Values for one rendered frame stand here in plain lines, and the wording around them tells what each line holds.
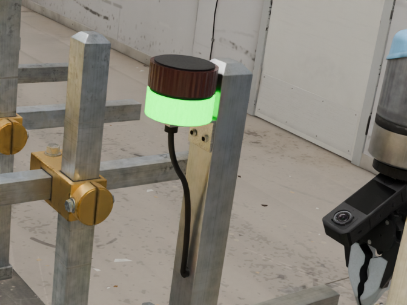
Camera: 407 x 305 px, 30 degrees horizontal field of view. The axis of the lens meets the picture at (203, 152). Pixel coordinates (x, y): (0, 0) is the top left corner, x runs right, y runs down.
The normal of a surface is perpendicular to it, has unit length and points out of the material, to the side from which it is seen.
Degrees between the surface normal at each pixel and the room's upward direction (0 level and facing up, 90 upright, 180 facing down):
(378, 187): 29
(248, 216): 0
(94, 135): 90
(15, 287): 0
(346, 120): 91
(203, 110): 90
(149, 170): 90
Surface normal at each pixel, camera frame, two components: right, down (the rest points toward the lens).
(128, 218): 0.13, -0.93
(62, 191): -0.80, 0.10
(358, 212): -0.27, -0.76
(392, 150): -0.63, 0.18
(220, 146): 0.59, 0.34
